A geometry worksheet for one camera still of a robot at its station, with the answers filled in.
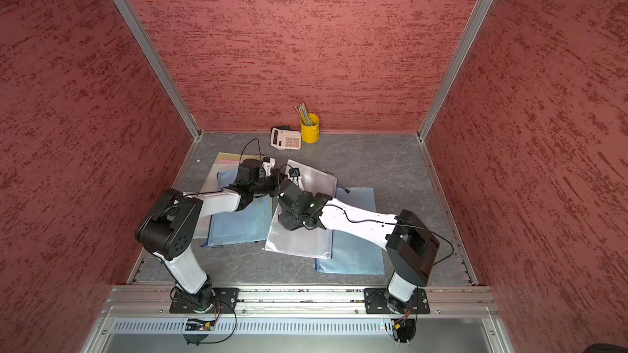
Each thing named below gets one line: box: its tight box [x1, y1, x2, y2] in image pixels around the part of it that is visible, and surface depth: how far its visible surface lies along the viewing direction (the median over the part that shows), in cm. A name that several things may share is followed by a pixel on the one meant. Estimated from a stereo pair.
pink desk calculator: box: [269, 125, 302, 151], surface depth 120 cm
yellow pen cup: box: [300, 112, 320, 144], surface depth 116 cm
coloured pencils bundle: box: [294, 102, 314, 127], surface depth 112 cm
